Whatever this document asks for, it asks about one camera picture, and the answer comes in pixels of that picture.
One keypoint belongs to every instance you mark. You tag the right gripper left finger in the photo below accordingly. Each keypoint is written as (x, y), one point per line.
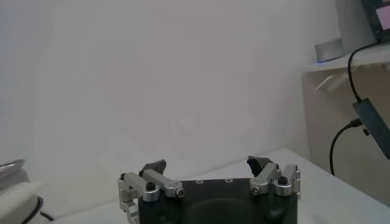
(152, 182)

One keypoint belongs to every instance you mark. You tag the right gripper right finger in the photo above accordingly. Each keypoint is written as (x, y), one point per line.
(268, 179)

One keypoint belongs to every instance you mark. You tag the white side desk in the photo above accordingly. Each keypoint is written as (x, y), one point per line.
(335, 146)

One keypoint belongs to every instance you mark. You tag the black usb hub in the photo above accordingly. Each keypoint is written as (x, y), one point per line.
(374, 124)

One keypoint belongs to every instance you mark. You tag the white electric cooking pot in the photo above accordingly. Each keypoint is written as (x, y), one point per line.
(16, 207)

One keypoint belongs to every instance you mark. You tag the black laptop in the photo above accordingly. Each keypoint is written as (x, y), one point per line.
(377, 18)

